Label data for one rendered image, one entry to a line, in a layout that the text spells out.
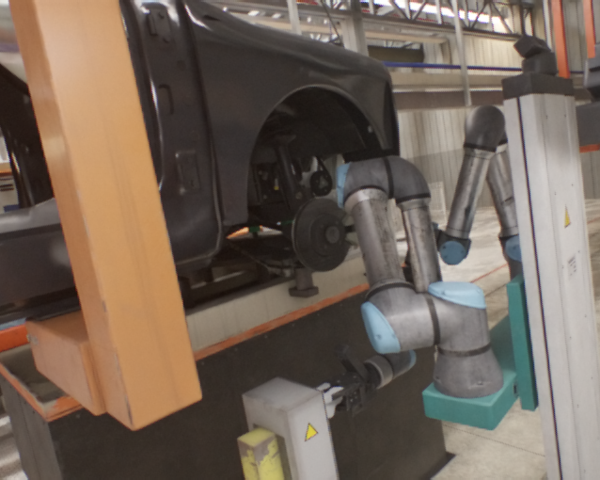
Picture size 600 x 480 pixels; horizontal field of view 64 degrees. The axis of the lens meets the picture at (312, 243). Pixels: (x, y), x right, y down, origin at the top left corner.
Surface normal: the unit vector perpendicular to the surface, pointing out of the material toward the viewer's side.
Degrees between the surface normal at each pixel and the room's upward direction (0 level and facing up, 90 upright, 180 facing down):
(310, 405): 90
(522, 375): 90
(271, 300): 90
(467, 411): 90
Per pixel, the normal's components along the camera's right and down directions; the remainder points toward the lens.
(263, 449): 0.66, -0.01
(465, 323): 0.01, 0.13
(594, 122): -0.73, 0.22
